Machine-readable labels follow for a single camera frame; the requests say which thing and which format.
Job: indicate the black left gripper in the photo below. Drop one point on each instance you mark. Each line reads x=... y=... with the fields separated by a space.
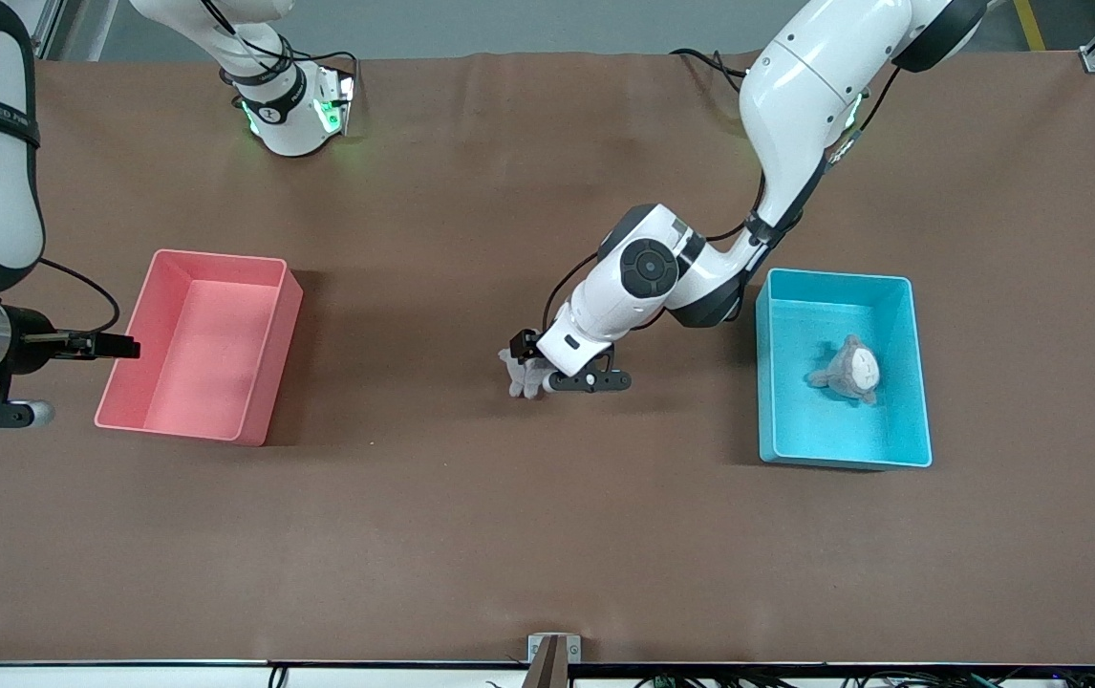
x=522 y=344

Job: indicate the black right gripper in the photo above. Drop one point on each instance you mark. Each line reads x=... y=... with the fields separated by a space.
x=30 y=341

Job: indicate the grey white-bellied plush toy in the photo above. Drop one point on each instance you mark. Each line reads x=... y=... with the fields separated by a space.
x=853 y=371

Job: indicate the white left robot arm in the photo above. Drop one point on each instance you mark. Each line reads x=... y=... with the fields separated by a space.
x=796 y=96

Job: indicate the pink plastic box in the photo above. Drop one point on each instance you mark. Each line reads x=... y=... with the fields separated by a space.
x=203 y=363

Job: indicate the blue plastic box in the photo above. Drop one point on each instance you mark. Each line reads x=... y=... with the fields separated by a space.
x=815 y=430

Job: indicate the metal table edge bracket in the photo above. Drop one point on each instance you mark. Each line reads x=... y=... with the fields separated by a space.
x=552 y=664

